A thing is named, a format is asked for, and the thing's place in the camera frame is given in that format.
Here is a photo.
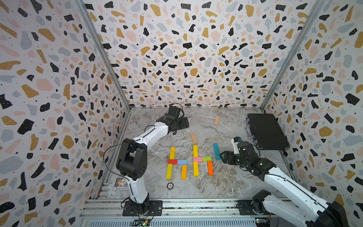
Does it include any circuit board with leds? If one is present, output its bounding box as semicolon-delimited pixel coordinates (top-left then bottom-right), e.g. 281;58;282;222
131;219;150;227

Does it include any black briefcase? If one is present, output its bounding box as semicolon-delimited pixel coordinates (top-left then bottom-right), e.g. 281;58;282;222
246;113;290;150

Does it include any teal block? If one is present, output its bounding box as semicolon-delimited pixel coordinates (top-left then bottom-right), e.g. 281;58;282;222
213;143;221;160

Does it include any small card box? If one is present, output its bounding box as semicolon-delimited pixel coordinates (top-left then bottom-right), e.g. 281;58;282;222
113;176;129;188

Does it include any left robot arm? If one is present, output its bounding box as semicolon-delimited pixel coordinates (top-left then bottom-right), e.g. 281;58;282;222
106;103;189;213

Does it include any orange-yellow block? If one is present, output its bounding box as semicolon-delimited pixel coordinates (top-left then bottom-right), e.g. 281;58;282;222
181;165;187;180

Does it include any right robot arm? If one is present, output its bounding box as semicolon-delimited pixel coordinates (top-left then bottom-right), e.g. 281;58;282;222
219;137;348;227

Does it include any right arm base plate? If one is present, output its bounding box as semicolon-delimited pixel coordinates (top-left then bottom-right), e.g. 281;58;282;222
236;200;271;216

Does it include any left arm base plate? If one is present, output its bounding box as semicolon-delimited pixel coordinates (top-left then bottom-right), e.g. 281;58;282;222
123;200;163;217

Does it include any green block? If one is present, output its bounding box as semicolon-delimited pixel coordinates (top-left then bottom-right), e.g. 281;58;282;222
202;156;212;162

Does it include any aluminium front rail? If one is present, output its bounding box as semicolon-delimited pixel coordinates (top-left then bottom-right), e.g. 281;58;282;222
80;198;309;220

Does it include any pink block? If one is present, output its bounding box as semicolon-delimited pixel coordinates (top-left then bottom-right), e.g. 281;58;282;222
193;157;203;162

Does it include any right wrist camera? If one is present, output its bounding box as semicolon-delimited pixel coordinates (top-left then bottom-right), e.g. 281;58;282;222
231;137;242;155

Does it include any light blue block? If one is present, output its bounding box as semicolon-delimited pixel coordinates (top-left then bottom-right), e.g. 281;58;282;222
177;159;187;165

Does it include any red block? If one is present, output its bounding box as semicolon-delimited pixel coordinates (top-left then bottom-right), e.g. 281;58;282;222
168;159;178;165

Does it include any tan wooden block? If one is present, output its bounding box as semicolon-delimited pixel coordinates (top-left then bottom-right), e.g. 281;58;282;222
191;133;198;145

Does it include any lime yellow block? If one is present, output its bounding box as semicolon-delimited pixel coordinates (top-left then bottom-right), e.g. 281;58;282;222
166;164;173;179

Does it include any orange block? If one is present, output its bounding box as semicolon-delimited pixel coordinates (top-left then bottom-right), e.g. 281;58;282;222
207;161;214;176

